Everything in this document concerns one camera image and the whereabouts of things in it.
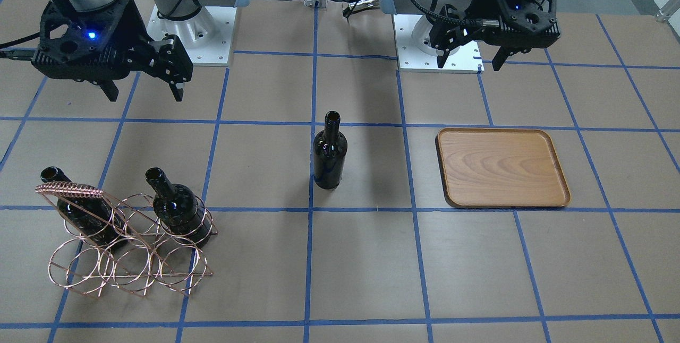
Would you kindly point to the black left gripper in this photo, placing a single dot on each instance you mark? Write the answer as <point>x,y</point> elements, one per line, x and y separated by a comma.
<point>476,7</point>

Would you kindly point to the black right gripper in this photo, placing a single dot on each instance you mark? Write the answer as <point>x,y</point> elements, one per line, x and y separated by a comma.
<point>134,25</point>

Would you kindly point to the dark wine bottle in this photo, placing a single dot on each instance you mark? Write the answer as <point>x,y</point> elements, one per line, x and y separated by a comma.
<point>177,208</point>
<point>94,218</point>
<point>329,152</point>

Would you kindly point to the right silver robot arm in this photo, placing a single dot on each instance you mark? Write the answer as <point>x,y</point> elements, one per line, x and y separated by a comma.
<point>173,10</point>

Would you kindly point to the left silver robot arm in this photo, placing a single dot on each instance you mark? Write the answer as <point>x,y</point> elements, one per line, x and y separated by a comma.
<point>422,7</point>

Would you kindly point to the wooden tray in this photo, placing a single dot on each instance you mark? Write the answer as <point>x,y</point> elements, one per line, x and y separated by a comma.
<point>500,168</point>

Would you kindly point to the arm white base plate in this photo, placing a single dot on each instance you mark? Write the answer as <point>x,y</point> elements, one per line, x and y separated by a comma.
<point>415,51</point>
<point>207,37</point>

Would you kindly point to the copper wire bottle basket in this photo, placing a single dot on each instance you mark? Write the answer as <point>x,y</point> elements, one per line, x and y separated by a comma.
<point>145,253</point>

